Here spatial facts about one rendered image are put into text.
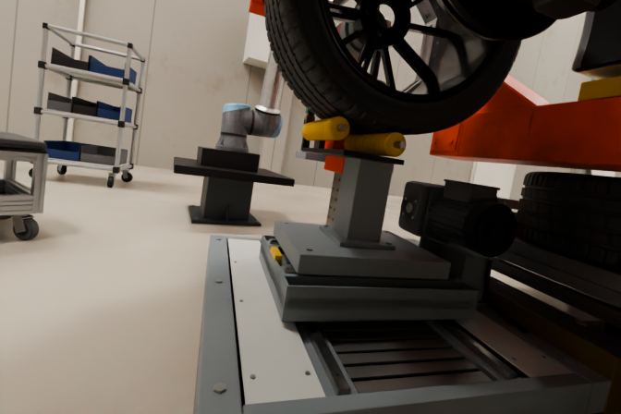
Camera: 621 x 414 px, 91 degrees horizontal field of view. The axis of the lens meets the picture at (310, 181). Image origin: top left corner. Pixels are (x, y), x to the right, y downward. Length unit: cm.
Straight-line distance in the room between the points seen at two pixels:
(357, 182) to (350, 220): 10
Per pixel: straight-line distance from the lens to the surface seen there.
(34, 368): 77
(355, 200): 78
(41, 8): 456
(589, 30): 107
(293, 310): 67
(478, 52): 98
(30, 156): 136
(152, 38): 436
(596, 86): 105
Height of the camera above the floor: 43
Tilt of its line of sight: 4 degrees down
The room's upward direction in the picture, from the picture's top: 9 degrees clockwise
